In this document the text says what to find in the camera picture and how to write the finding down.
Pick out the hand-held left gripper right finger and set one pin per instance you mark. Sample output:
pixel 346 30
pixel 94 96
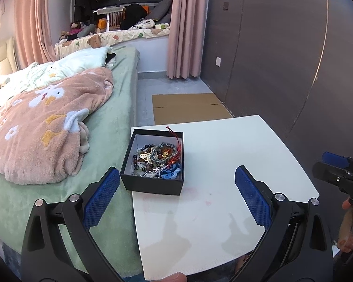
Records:
pixel 253 196

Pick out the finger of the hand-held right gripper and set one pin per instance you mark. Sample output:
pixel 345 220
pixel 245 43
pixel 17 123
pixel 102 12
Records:
pixel 335 159

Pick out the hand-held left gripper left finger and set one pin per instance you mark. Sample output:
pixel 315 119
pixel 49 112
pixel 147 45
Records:
pixel 103 196

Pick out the black jewelry box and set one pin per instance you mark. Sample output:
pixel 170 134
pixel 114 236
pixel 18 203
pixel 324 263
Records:
pixel 153 185

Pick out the person's right hand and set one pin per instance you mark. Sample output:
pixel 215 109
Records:
pixel 347 226

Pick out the gold butterfly pendant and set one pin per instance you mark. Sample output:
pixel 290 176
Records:
pixel 145 156

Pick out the pink fleece blanket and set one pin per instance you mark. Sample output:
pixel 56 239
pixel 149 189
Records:
pixel 47 129

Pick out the green bed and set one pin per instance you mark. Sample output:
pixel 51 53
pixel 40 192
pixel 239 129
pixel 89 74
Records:
pixel 117 100

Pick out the flat brown cardboard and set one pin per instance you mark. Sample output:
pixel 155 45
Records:
pixel 188 108

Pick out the black cloth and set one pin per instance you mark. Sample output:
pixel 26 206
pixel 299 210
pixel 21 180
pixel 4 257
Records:
pixel 110 57

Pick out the white pillow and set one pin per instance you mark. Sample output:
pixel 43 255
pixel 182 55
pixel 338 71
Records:
pixel 82 57

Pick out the printed window seat cushion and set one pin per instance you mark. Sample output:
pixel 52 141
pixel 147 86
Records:
pixel 111 38

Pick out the plush toys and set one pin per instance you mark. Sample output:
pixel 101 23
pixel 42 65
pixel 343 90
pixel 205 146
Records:
pixel 76 30

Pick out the beige headboard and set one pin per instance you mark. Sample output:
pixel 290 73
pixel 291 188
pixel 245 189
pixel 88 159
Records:
pixel 3 58

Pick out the orange box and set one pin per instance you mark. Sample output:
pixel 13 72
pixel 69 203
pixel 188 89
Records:
pixel 101 23

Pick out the white spotted cloth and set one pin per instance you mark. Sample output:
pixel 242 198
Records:
pixel 144 23

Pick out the pink curtain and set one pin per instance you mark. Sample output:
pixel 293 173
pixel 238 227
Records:
pixel 32 20
pixel 185 26

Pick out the black bag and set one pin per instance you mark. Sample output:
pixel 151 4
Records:
pixel 135 16

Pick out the white stand rack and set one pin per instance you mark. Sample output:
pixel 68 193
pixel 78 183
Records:
pixel 108 10

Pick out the grey pillow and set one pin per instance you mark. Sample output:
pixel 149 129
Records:
pixel 161 8

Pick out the white wall socket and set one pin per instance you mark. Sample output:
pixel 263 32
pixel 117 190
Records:
pixel 218 61

